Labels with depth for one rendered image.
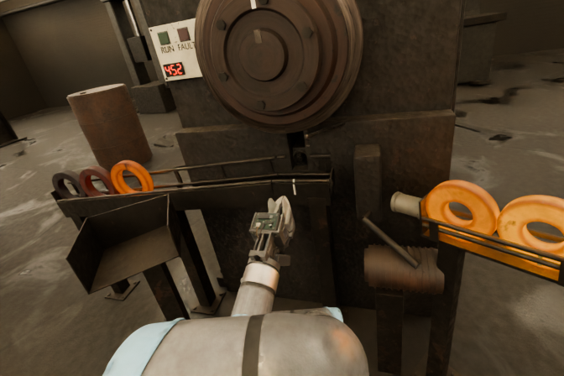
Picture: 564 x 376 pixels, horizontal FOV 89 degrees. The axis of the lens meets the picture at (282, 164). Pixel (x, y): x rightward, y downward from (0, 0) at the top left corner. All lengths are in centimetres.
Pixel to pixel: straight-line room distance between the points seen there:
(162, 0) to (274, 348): 106
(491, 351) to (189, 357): 127
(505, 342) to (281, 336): 127
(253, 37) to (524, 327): 142
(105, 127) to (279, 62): 298
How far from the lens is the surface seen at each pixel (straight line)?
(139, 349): 32
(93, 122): 359
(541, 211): 75
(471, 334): 148
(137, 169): 129
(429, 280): 94
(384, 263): 92
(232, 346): 29
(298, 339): 29
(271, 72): 75
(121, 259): 109
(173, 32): 112
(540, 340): 156
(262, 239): 64
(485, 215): 79
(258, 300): 61
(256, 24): 76
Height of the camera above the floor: 117
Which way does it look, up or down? 25 degrees down
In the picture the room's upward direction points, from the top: 10 degrees counter-clockwise
